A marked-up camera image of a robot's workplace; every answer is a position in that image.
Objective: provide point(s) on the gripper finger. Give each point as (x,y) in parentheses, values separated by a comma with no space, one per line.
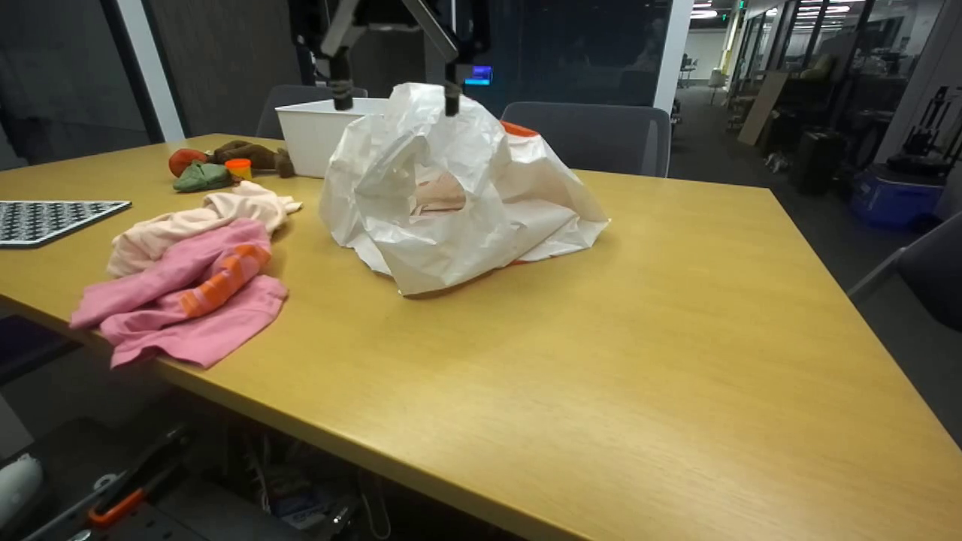
(344,98)
(452,100)

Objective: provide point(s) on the white plastic bag orange print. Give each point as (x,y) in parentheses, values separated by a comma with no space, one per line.
(452,243)

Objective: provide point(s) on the peach t-shirt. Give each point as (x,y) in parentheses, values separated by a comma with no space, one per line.
(152,236)

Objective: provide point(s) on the pink t-shirt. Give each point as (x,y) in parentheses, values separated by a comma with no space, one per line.
(199,321)

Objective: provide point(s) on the blue lit display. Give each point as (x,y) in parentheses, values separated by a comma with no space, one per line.
(479,77)

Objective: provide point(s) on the white plastic bin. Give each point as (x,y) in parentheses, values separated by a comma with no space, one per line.
(311,135)

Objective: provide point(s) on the green cloth toy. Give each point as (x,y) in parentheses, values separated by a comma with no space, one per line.
(199,177)

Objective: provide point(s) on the white pole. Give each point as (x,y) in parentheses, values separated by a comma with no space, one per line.
(152,71)

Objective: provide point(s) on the white pillar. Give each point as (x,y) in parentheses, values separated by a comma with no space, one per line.
(673,48)

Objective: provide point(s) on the brown leaning board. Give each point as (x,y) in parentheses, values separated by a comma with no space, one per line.
(760,108)

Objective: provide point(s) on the grey studded tray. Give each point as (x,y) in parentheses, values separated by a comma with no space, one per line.
(50,219)

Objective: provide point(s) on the black bin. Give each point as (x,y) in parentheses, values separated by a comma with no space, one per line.
(820,161)

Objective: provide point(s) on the blue storage bin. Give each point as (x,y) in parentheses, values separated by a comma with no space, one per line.
(890,200)

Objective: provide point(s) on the black machine stand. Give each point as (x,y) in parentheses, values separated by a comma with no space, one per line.
(932,131)

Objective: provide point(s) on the white rounded housing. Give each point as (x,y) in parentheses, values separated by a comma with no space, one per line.
(19,492)

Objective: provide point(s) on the dark grey chair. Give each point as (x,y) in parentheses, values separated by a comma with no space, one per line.
(935,271)

